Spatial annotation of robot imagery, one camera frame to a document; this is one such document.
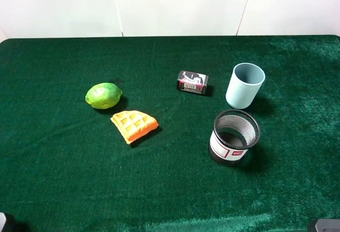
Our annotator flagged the black red small box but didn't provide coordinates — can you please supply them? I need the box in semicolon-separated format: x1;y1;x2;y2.
176;71;209;96

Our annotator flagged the orange waffle piece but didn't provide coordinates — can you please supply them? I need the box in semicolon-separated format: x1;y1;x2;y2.
110;110;159;144

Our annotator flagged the green lime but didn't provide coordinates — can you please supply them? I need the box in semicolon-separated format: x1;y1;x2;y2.
85;83;123;109

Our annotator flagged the black mesh pen holder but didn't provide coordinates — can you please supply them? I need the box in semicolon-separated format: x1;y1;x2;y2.
208;109;261;167

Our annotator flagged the light blue cup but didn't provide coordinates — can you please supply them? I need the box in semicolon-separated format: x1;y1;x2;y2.
226;63;266;109

